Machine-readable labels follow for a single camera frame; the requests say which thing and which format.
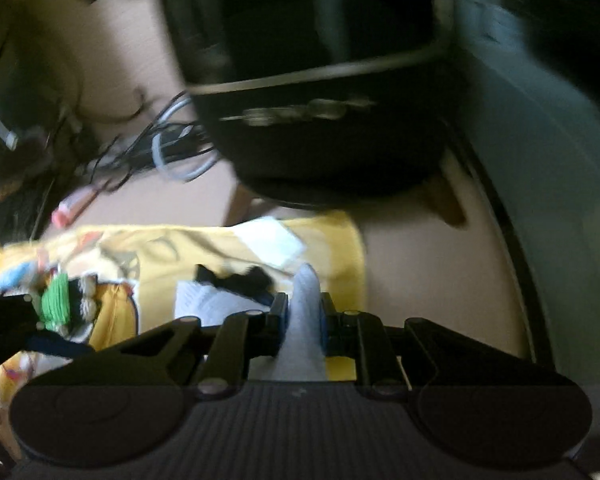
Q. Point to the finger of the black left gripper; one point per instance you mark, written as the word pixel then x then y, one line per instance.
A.
pixel 55 345

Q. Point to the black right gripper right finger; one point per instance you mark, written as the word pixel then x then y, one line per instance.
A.
pixel 361 337

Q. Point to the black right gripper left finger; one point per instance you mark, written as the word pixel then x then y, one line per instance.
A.
pixel 231 346

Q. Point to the white paper tissue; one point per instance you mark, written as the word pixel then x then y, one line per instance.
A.
pixel 301 357

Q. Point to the yellow printed cloth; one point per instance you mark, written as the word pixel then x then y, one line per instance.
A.
pixel 135 422

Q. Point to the pink cosmetic tube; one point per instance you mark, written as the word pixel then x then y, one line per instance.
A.
pixel 72 206

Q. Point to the black tablet screen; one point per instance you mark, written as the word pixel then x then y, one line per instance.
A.
pixel 25 117

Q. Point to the black round appliance wooden legs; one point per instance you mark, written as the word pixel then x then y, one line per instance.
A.
pixel 321 103

